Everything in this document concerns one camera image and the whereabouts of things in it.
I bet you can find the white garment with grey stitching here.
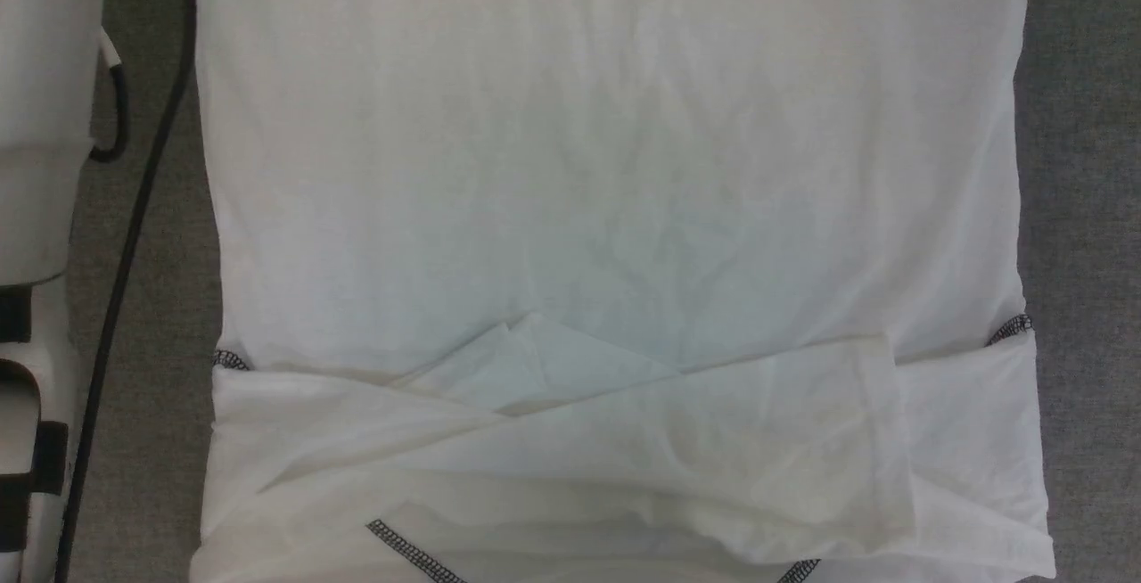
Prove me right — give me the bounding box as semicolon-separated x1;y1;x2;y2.
189;0;1058;583

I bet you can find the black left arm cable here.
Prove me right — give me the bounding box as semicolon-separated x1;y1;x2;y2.
53;0;199;583

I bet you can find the short black looped cable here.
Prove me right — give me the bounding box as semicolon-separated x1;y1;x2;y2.
89;27;132;165

